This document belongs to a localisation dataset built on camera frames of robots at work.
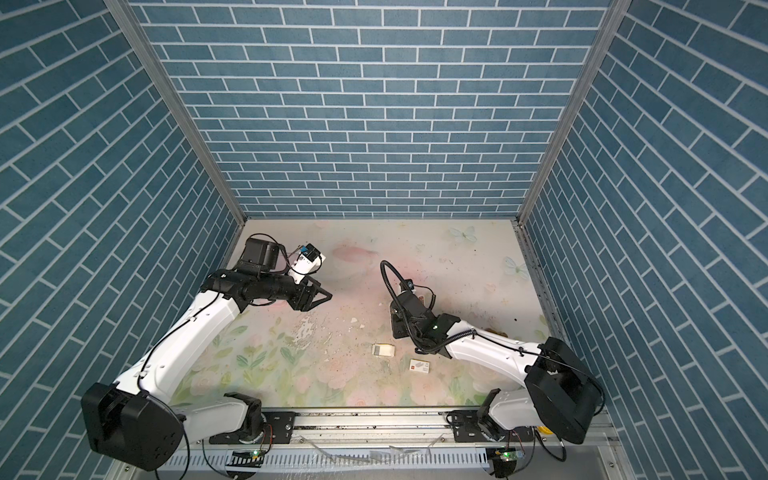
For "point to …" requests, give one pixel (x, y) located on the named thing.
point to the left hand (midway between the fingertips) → (323, 289)
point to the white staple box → (417, 365)
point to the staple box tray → (383, 349)
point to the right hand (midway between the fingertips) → (394, 314)
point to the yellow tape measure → (544, 430)
